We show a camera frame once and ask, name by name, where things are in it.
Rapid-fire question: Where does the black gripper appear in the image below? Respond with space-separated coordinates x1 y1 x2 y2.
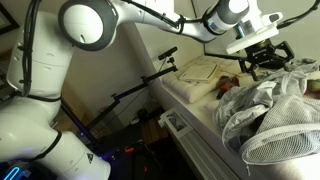
239 40 296 82

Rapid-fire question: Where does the black bar camera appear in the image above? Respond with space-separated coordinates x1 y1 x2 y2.
157 45 179 61

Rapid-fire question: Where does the grey mesh laundry bag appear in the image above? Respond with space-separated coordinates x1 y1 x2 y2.
213 69 320 166

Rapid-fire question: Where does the framed black and white photo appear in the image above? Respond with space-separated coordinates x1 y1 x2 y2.
159 108 194 139

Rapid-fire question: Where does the dark wall picture frame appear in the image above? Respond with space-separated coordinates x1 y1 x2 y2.
0 3 20 34

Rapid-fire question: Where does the white wrist camera mount plate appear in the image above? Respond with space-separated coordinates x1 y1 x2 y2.
226 26 279 55

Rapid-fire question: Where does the cream paper booklet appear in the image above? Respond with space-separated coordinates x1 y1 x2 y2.
178 63 221 84

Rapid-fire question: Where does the red brown cloth item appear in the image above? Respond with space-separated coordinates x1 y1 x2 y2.
216 75 241 100

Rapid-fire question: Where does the black articulated camera stand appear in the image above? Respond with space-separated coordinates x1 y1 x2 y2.
62 56 179 146

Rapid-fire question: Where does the white slatted panel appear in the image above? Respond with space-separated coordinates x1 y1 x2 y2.
166 128 241 180

